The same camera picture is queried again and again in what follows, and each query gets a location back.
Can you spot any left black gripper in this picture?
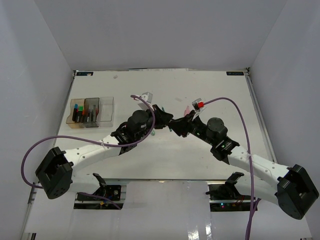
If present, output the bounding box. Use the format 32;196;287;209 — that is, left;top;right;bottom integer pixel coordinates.
135;105;174;142

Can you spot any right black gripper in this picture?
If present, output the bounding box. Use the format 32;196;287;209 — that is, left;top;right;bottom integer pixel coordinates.
168;110;216;147

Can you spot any pink transparent highlighter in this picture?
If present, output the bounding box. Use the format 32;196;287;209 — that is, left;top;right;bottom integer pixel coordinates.
183;106;190;117

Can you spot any orange cap black highlighter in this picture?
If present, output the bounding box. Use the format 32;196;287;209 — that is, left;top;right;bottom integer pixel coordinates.
80;109;88;123

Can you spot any green cap black highlighter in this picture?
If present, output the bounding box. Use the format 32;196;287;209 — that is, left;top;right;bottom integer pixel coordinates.
75;105;84;123

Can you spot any blue cap black highlighter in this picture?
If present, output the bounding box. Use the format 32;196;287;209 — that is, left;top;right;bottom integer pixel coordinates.
72;104;78;123

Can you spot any red pen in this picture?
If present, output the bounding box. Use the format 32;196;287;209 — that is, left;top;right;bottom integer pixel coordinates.
85;107;92;123

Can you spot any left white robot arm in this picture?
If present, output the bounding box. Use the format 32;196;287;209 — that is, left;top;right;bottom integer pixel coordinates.
35;104;174;200

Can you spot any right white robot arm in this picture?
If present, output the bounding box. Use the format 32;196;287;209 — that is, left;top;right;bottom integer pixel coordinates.
168;114;320;220

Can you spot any right blue table label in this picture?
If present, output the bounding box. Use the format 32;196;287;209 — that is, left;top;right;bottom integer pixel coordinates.
226;71;244;76

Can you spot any blue table label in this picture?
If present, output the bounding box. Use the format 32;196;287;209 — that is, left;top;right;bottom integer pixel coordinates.
76;71;94;77
226;71;244;76

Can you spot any grey transparent container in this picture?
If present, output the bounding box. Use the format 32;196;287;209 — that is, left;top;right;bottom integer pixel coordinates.
83;97;100;128

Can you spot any brown transparent container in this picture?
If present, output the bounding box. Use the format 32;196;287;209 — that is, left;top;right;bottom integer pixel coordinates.
65;98;85;129

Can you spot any left blue table label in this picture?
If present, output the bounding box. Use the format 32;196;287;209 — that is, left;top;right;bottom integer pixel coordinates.
76;71;94;77

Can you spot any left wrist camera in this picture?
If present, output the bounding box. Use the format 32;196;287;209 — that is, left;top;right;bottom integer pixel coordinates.
138;92;153;111

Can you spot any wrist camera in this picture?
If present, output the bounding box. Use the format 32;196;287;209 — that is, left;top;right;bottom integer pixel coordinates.
191;98;206;120
138;92;153;111

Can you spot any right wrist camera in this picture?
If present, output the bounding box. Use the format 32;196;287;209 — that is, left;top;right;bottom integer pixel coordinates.
191;98;206;120

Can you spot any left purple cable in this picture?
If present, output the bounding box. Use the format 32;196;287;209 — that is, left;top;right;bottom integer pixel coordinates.
20;94;157;210

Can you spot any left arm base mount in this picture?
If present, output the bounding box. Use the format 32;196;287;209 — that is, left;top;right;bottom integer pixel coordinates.
75;173;123;210

